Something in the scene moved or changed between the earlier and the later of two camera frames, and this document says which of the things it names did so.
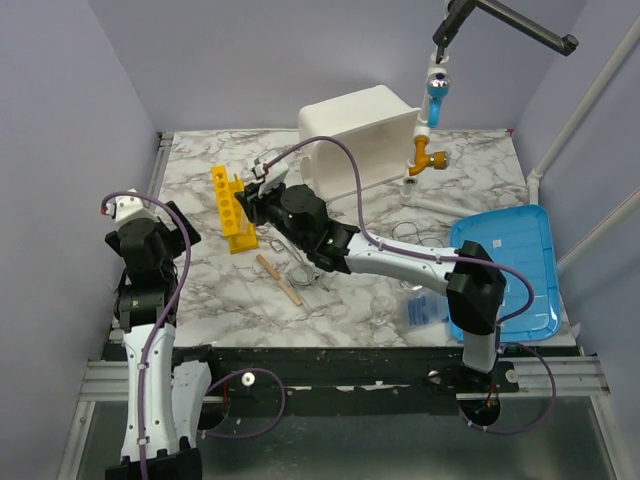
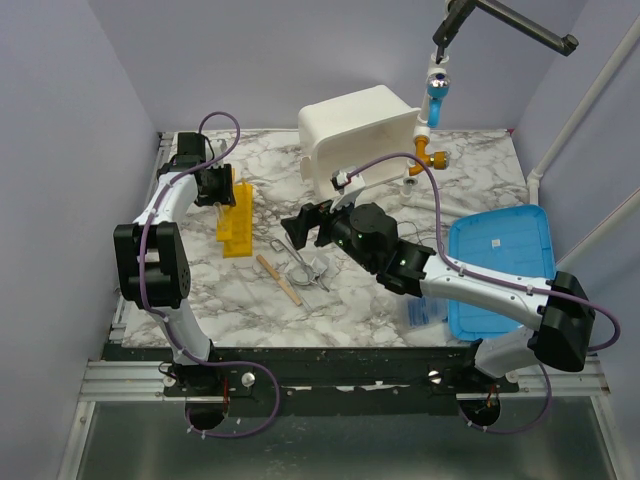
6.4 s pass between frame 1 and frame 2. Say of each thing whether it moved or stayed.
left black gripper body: moved
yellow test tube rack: moved
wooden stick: stayed
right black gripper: moved
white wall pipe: stayed
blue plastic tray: stayed
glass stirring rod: stayed
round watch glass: stayed
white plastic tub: stayed
